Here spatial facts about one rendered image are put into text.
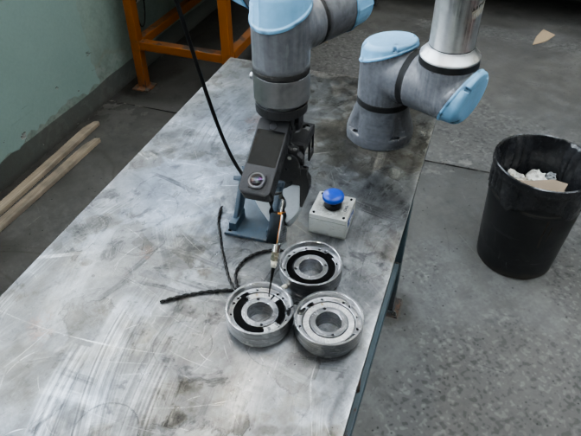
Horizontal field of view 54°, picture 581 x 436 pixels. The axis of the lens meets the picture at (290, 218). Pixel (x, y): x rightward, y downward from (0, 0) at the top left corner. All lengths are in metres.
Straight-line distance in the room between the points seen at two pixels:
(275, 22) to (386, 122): 0.61
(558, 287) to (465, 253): 0.34
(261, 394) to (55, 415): 0.28
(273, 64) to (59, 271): 0.55
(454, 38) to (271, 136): 0.46
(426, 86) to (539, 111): 2.13
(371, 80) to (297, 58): 0.52
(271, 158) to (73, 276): 0.45
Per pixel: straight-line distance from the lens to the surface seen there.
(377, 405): 1.78
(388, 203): 1.14
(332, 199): 1.02
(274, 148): 0.77
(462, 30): 1.11
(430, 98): 1.16
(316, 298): 0.91
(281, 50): 0.71
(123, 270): 1.03
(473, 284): 2.15
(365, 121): 1.27
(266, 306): 0.91
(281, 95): 0.74
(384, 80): 1.21
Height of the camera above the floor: 1.52
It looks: 41 degrees down
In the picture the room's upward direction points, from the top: straight up
